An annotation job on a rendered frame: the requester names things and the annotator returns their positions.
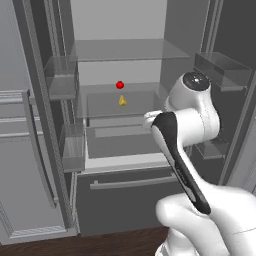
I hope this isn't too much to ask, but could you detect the clear door bin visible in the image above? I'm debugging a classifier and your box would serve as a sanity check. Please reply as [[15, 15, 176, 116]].
[[194, 137, 230, 161], [193, 51, 253, 93], [59, 123, 87, 173], [43, 54, 80, 101]]

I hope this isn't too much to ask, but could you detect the grey left fridge door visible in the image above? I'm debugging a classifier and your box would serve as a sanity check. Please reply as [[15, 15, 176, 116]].
[[13, 0, 81, 235]]

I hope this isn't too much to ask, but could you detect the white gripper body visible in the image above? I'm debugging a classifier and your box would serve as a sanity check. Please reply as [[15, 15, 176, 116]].
[[143, 109, 168, 131]]

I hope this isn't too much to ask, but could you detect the grey fridge door handle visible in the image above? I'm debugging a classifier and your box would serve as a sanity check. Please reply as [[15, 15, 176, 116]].
[[21, 89, 58, 210]]

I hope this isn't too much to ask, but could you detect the large glass fridge shelf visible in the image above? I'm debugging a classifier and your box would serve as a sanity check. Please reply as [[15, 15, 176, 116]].
[[70, 38, 192, 63]]

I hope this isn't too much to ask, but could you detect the grey freezer drawer front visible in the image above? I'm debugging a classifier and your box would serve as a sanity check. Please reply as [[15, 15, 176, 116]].
[[75, 165, 188, 237]]

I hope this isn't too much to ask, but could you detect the grey crisper drawer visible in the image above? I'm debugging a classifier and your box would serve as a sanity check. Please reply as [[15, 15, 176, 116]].
[[84, 123, 175, 169]]

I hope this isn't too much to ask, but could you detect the grey fridge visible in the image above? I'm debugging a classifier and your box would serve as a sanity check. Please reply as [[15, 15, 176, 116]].
[[13, 0, 256, 238]]

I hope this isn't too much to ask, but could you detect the grey fridge door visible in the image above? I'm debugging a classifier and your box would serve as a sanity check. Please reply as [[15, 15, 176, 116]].
[[13, 0, 81, 235], [194, 0, 256, 186]]

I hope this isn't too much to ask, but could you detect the small glass fridge shelf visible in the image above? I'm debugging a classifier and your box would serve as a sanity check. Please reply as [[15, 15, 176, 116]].
[[75, 82, 169, 120]]

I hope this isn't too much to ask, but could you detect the grey freezer drawer handle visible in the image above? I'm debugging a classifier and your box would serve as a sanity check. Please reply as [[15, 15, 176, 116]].
[[89, 175, 178, 191]]

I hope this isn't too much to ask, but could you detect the grey right fridge door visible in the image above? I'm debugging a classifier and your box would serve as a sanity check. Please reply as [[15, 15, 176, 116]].
[[194, 0, 256, 186]]

